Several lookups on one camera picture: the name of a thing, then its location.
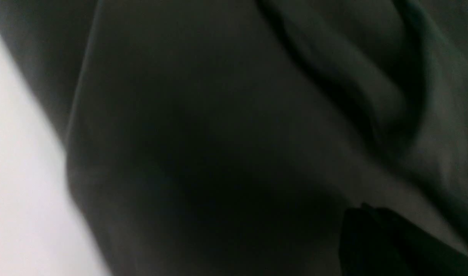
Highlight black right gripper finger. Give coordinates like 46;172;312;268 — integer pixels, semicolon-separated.
339;204;468;276

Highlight dark gray long-sleeve top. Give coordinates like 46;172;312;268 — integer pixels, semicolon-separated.
0;0;468;276

